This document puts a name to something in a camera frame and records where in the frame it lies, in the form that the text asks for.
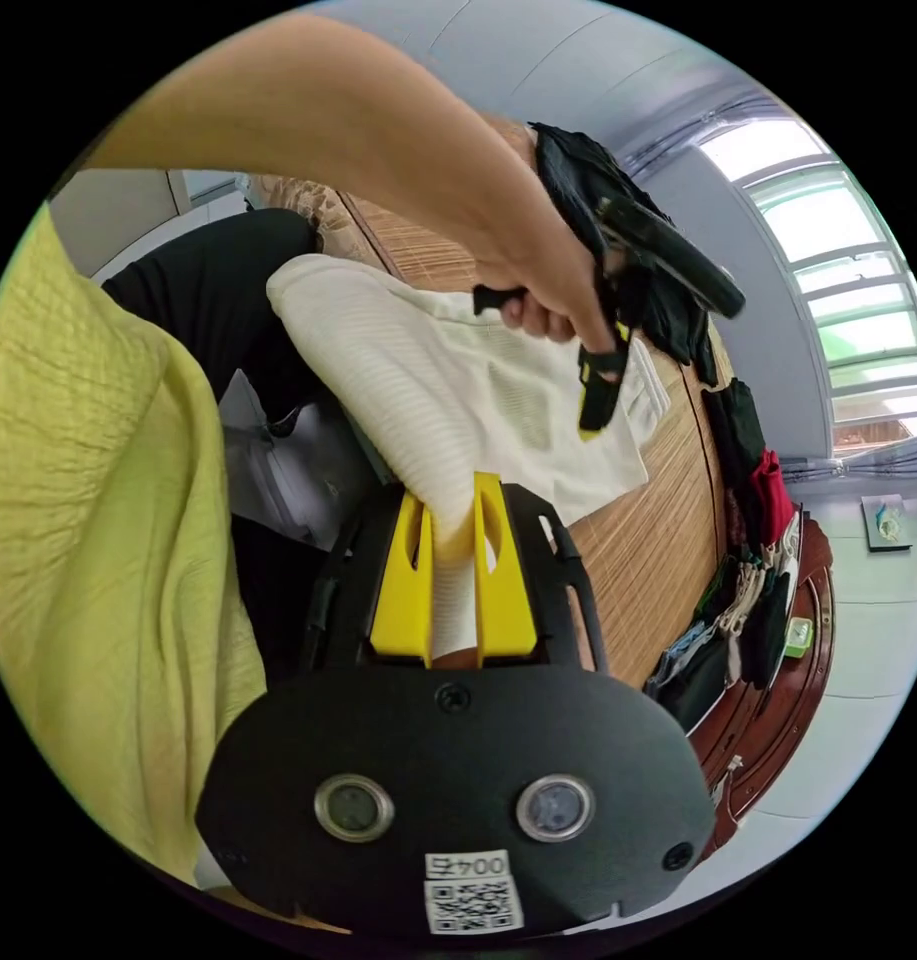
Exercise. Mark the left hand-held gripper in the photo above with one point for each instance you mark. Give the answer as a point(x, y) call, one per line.
point(604, 382)

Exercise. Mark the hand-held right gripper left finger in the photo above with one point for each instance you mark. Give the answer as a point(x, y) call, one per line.
point(402, 600)

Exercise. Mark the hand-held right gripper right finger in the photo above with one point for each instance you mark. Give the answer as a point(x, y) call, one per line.
point(503, 600)

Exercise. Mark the white pants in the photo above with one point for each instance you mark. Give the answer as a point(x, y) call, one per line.
point(398, 360)

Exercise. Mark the person's left forearm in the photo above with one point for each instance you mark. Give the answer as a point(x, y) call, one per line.
point(315, 112)

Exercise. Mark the person's left hand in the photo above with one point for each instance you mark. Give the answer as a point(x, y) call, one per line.
point(548, 247)

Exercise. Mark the bed with woven mat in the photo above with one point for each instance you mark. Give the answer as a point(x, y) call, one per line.
point(638, 540)

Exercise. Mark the pile of clothes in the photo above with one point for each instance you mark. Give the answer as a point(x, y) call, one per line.
point(735, 435)

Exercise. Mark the window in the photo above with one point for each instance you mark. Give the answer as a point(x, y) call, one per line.
point(855, 247)

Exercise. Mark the person's body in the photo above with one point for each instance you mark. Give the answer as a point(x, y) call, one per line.
point(90, 450)

